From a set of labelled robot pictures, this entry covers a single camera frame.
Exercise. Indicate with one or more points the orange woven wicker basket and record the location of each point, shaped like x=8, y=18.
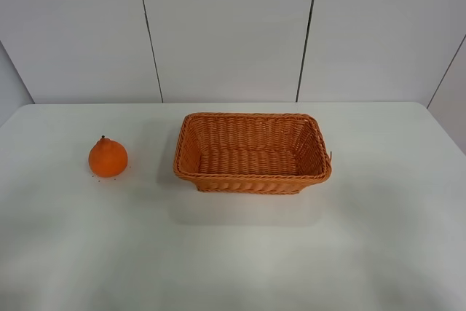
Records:
x=251, y=153

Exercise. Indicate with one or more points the orange fruit with stem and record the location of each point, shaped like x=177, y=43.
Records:
x=107, y=158

